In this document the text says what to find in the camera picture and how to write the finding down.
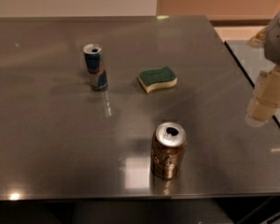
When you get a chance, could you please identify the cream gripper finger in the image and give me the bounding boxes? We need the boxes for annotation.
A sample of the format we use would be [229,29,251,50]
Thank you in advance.
[245,64,280,128]

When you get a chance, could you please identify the orange soda can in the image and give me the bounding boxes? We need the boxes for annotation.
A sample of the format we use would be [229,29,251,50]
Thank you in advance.
[150,122,187,179]

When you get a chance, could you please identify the green yellow sponge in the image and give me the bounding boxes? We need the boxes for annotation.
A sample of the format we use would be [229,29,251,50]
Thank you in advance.
[138,66,177,93]

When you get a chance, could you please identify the blue silver energy drink can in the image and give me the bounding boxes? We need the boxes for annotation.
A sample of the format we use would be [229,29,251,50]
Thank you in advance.
[83,44,107,91]

